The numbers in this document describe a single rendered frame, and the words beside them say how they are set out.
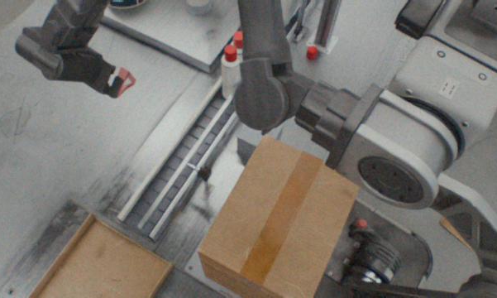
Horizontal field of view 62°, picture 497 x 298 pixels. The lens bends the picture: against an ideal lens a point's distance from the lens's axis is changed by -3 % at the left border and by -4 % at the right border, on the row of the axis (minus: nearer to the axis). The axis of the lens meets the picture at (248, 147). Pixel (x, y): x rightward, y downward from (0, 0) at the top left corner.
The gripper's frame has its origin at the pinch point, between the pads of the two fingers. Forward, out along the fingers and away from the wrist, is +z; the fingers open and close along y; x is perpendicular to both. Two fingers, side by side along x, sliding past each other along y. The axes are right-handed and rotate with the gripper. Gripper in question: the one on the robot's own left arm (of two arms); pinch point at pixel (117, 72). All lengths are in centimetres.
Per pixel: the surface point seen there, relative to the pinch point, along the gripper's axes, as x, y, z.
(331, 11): -38, -24, 54
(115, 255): 44.8, -15.2, 7.7
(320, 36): -30, -22, 64
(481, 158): -19, -107, 169
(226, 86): -4.2, -12.4, 32.9
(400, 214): 23, -84, 134
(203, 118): 7.2, -10.8, 32.3
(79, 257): 49, -8, 4
